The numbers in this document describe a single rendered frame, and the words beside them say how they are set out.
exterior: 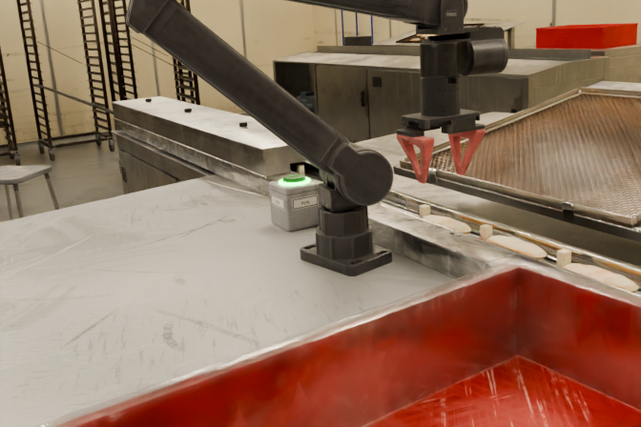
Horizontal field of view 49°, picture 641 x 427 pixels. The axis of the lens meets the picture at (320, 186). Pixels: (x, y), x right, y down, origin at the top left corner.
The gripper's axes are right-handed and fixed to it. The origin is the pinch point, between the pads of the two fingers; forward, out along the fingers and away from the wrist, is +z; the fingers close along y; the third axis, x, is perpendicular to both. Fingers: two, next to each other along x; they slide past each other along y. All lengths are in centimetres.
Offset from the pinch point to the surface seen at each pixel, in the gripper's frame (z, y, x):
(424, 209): 6.4, -0.3, 3.9
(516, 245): 7.0, -0.7, -16.2
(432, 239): 6.8, -8.1, -7.7
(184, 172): 14, -8, 97
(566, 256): 6.5, -0.3, -24.1
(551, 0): -24, 372, 316
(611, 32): -3, 299, 203
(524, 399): 10.6, -23.5, -39.8
